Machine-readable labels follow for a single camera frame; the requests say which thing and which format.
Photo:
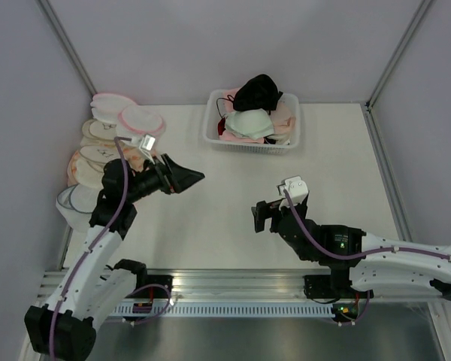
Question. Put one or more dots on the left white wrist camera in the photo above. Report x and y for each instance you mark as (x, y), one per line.
(145, 143)

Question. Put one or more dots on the pink trimmed bag at back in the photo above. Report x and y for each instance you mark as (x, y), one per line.
(106, 107)

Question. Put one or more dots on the left aluminium frame post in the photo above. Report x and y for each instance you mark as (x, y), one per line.
(62, 37)

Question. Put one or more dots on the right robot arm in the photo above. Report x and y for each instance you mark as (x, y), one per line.
(360, 263)

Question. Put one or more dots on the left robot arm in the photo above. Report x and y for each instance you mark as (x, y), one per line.
(66, 326)

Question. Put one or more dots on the aluminium frame post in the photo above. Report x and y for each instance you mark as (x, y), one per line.
(406, 38)
(62, 37)

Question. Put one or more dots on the white plastic basket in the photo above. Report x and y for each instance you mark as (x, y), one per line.
(274, 144)

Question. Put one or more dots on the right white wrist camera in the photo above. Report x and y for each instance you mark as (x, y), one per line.
(297, 189)

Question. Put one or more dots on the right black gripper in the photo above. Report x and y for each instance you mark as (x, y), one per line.
(263, 210)

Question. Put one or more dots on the carrot print laundry bag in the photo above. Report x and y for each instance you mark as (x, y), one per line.
(135, 154)

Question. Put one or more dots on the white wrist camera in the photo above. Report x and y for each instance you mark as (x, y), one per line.
(145, 143)
(297, 189)

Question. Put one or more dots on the pink trimmed mesh laundry bag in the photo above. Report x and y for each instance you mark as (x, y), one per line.
(136, 121)

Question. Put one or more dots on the beige trimmed mesh laundry bag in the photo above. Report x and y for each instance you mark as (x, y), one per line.
(97, 132)

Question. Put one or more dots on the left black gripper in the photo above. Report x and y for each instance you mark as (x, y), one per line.
(173, 177)

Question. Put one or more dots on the white slotted cable duct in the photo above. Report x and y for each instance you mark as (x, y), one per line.
(226, 309)

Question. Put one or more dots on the aluminium mounting rail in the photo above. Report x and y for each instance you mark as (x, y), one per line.
(231, 285)

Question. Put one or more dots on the right aluminium frame post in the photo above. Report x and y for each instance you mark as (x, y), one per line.
(406, 38)

